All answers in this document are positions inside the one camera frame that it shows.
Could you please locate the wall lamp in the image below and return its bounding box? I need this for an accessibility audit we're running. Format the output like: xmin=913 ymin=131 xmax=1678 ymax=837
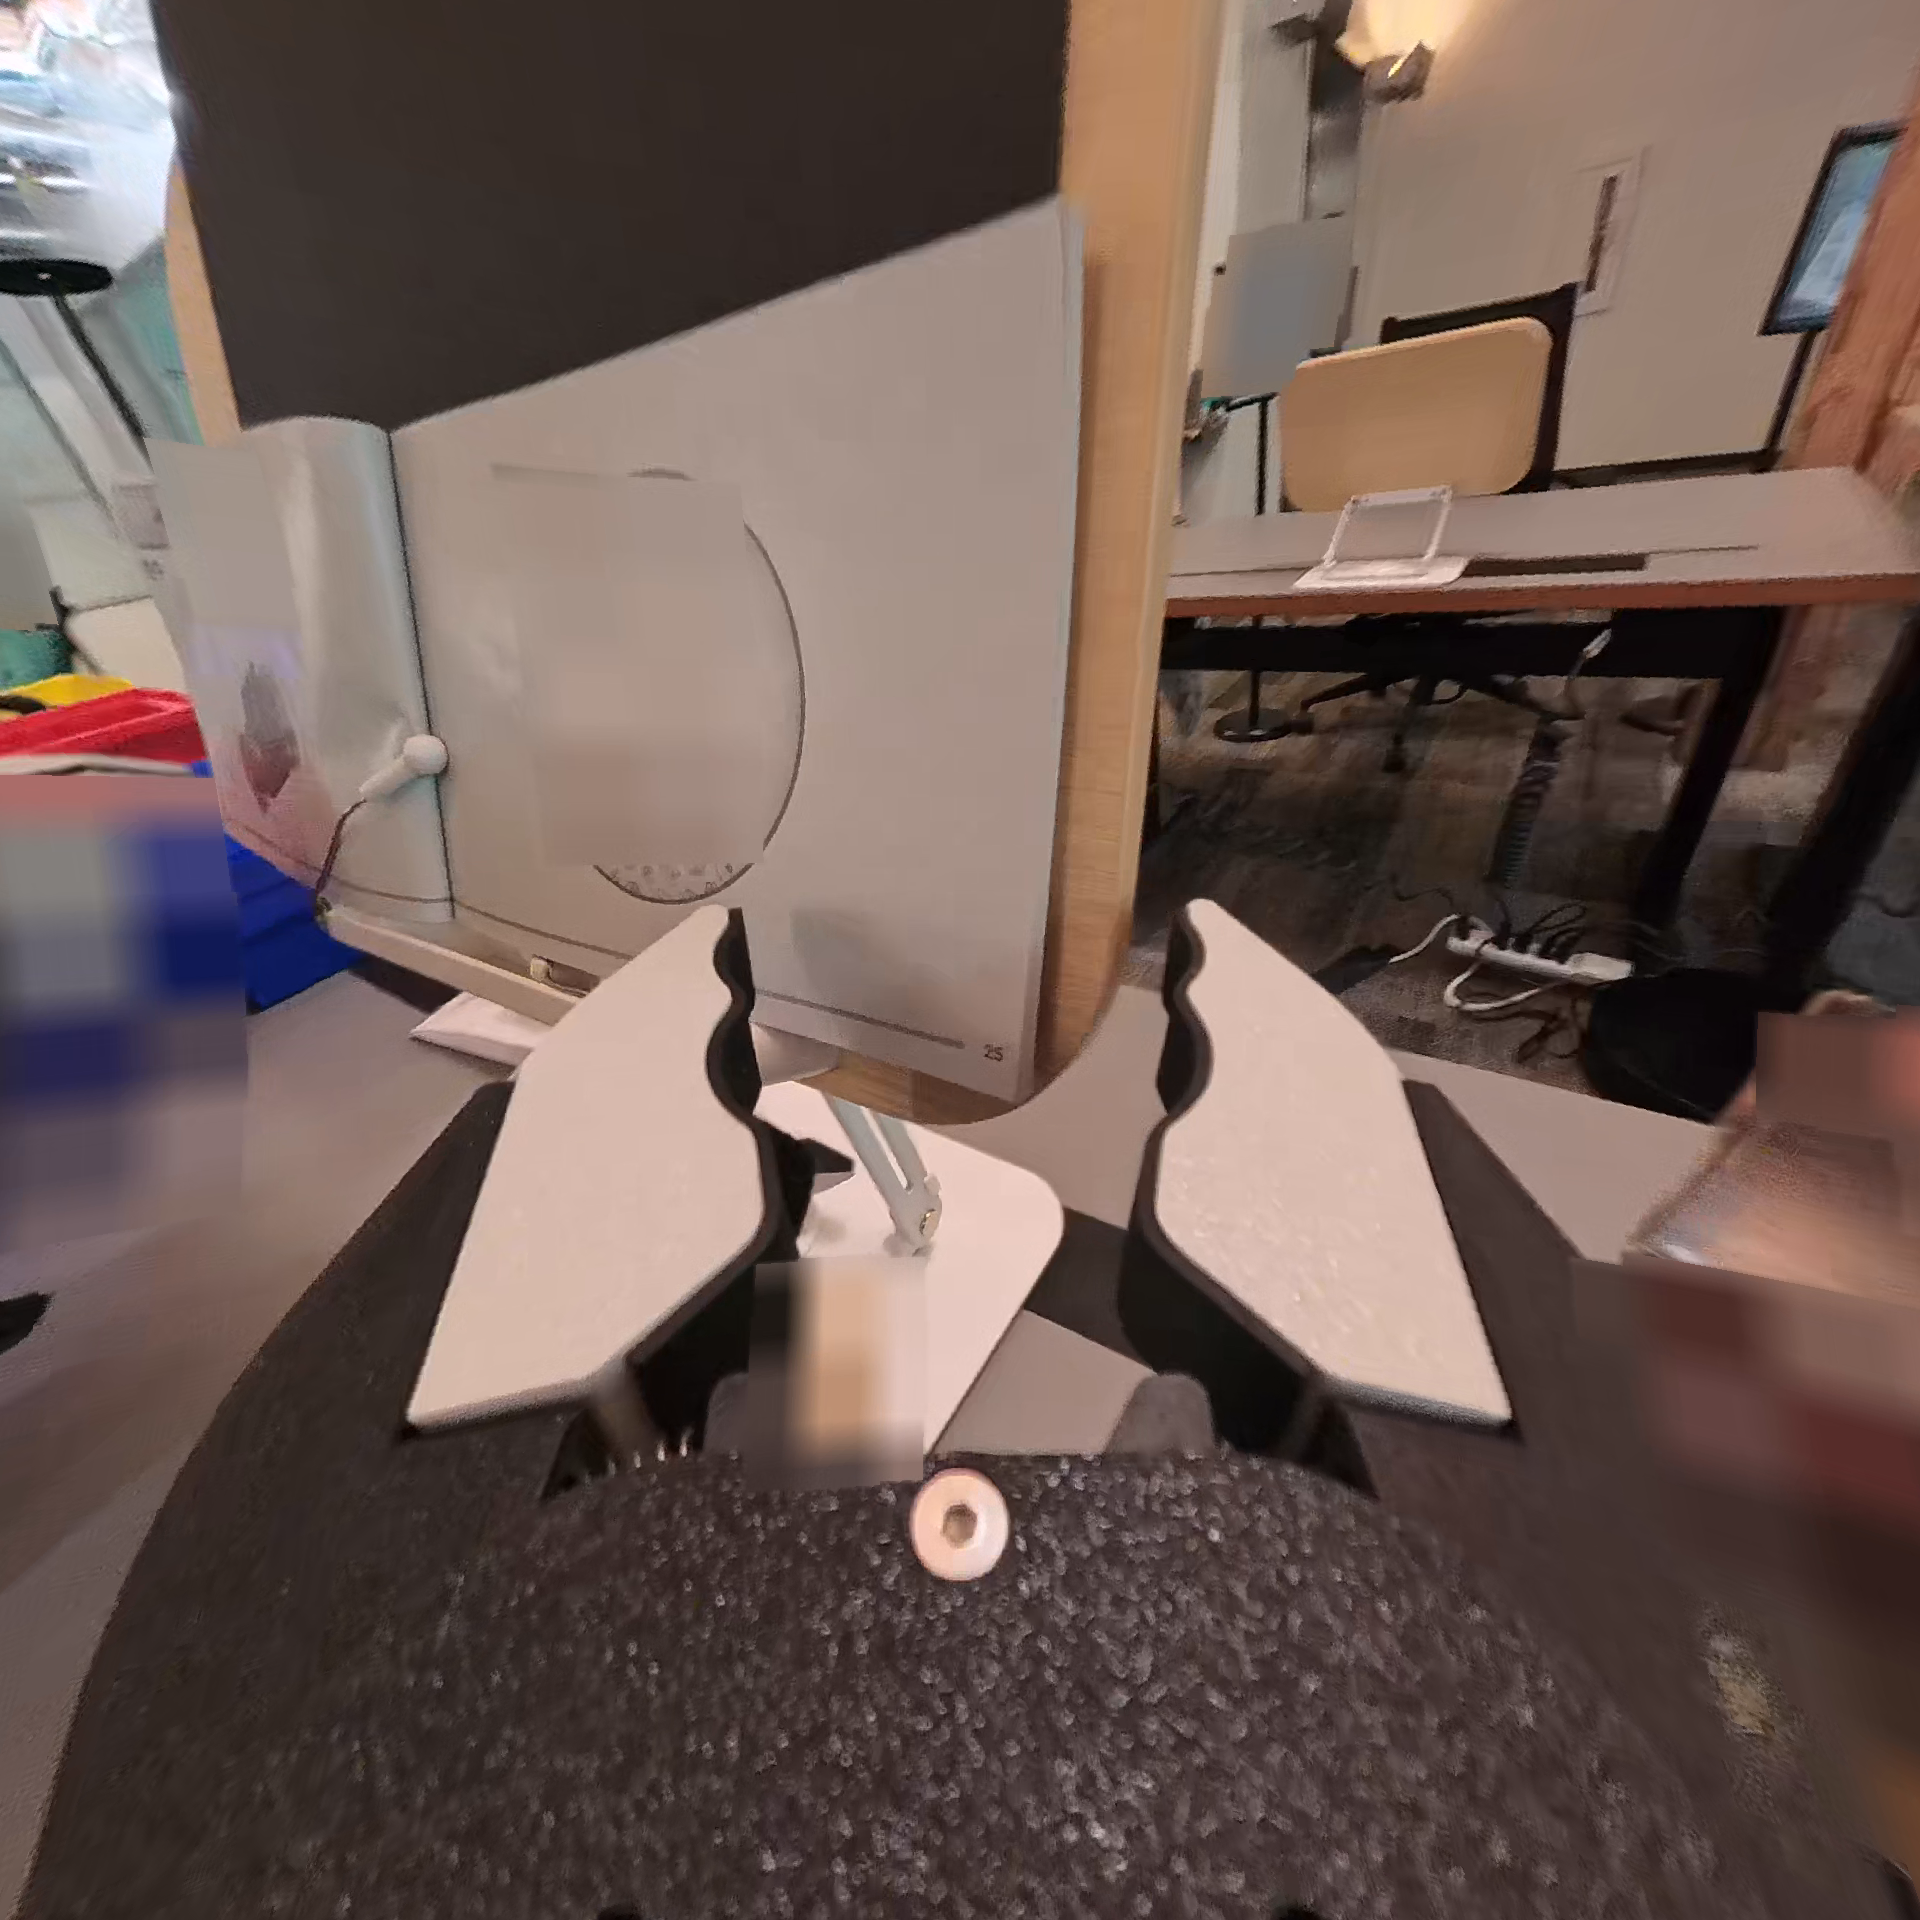
xmin=1332 ymin=0 xmax=1438 ymax=100

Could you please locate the black waste bin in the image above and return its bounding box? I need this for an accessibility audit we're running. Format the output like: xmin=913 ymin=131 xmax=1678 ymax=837
xmin=1586 ymin=967 xmax=1777 ymax=1119

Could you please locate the red plastic bin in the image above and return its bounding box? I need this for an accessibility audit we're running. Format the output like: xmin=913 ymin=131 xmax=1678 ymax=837
xmin=0 ymin=688 xmax=209 ymax=771

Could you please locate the framed wall screen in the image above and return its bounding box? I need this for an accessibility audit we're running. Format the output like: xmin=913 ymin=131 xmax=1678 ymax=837
xmin=1758 ymin=123 xmax=1910 ymax=341

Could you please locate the white power strip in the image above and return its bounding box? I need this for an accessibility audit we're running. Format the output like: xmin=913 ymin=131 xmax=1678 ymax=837
xmin=1443 ymin=917 xmax=1638 ymax=986

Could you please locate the blue plastic bin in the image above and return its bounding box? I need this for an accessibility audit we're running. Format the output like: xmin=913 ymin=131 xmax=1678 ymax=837
xmin=224 ymin=832 xmax=366 ymax=1016

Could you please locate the long dark table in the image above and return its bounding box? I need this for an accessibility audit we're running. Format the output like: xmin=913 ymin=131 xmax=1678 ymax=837
xmin=1162 ymin=463 xmax=1920 ymax=994

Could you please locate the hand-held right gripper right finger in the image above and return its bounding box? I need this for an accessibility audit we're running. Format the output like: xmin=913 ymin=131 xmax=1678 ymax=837
xmin=1120 ymin=898 xmax=1516 ymax=1418

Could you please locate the grey desk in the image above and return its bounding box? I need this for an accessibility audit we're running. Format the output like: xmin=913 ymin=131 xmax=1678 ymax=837
xmin=0 ymin=983 xmax=1920 ymax=1920

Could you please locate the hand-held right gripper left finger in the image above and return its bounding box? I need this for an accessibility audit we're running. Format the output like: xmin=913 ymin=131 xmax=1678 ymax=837
xmin=404 ymin=901 xmax=806 ymax=1431

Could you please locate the clear acrylic stand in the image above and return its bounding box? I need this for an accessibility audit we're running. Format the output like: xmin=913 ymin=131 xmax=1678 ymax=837
xmin=1295 ymin=487 xmax=1471 ymax=592

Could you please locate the tan office chair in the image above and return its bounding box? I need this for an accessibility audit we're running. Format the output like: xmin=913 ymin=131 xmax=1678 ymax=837
xmin=1217 ymin=286 xmax=1594 ymax=778

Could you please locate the wooden white book stand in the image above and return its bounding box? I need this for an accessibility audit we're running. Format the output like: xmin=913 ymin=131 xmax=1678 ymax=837
xmin=162 ymin=0 xmax=1225 ymax=1444

